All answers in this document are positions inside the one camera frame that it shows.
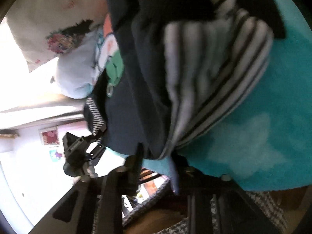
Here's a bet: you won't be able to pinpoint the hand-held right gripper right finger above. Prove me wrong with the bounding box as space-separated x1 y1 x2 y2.
168 155 286 234

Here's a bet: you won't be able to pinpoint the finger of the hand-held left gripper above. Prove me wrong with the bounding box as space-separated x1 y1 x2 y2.
83 125 108 143
87 144 106 163

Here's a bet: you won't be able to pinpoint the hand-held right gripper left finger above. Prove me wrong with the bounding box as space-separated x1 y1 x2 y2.
32 143 145 234

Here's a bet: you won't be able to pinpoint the dark pants with striped lining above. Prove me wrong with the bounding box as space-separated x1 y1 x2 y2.
83 0 286 162

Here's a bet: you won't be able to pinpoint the dark wooden rack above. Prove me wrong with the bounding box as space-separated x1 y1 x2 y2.
138 166 167 184

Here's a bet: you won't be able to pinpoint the grey plush pillow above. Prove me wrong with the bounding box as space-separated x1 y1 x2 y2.
54 26 103 100

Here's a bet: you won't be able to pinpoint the teal printed blanket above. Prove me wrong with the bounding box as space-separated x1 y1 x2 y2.
94 0 312 192

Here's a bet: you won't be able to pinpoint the floral print pillow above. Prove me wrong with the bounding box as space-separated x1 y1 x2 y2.
5 0 108 73

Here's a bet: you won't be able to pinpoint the teal wall picture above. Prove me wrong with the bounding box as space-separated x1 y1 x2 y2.
48 147 65 163

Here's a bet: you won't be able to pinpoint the red wall picture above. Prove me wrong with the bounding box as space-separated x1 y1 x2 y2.
40 127 60 146

